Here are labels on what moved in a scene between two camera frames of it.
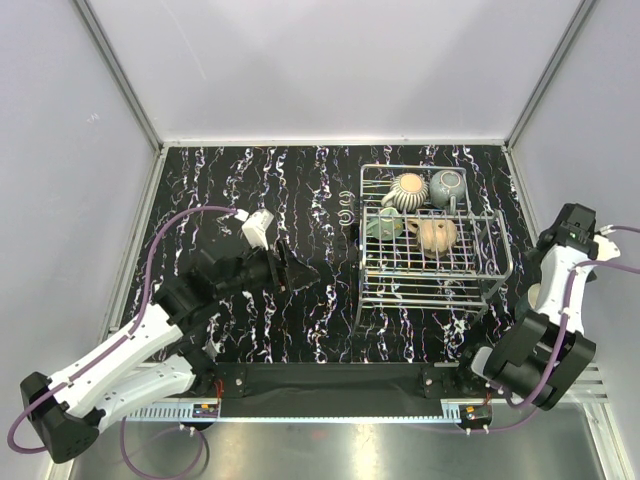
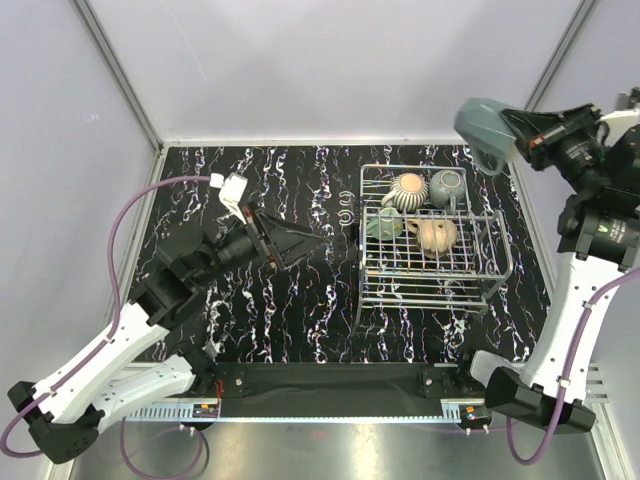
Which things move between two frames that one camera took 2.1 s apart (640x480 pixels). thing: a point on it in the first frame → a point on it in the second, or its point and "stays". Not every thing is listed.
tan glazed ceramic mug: (434, 238) stays
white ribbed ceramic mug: (408, 193) stays
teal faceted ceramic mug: (521, 308) → (479, 124)
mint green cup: (388, 225) stays
